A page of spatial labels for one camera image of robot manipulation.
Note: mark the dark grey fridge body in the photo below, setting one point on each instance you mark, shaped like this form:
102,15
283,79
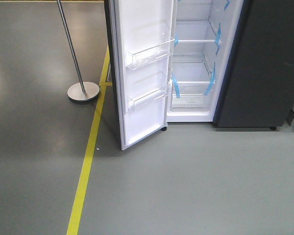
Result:
254,86

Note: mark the metal stand with round base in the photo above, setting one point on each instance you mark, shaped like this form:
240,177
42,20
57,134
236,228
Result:
81,91

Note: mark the glass fridge shelf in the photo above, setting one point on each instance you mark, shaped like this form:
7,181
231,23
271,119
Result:
195,37
194,73

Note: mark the lower glass fridge shelf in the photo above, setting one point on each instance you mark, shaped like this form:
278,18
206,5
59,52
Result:
194,73

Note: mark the middle glass fridge shelf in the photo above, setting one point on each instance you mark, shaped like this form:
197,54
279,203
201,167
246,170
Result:
195,37

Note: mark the clear middle door bin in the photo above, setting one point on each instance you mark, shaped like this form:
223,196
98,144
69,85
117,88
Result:
141,58

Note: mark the clear lower door bin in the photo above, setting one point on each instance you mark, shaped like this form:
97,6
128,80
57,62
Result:
135,103

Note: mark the clear fridge crisper drawer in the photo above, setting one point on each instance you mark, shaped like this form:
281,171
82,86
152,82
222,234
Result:
190,97

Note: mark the clear door bin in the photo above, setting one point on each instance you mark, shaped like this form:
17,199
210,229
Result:
135,103
141,58

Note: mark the open fridge door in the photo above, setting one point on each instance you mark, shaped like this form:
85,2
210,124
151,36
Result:
136,25

